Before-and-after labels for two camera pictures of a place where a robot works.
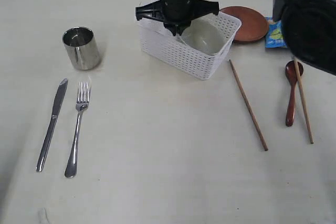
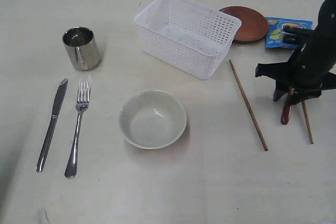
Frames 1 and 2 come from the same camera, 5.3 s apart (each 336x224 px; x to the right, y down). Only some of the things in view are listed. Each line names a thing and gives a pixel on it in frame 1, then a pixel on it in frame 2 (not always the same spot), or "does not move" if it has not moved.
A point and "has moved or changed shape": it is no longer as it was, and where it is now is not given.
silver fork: x=82 y=103 does not move
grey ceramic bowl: x=205 y=35 → x=152 y=119
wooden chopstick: x=303 y=100 does not move
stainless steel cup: x=81 y=44 does not move
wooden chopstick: x=248 y=106 does not move
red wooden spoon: x=292 y=75 has moved or changed shape
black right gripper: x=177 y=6 → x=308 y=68
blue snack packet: x=274 y=38 does not move
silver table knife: x=59 y=99 does not move
